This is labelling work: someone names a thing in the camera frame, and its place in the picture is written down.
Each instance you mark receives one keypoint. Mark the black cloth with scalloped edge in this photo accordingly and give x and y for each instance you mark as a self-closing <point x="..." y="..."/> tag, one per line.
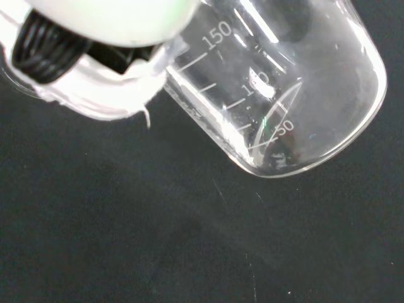
<point x="126" y="221"/>

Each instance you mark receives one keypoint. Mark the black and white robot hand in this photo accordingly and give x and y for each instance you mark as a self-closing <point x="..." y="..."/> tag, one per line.
<point x="104" y="19"/>

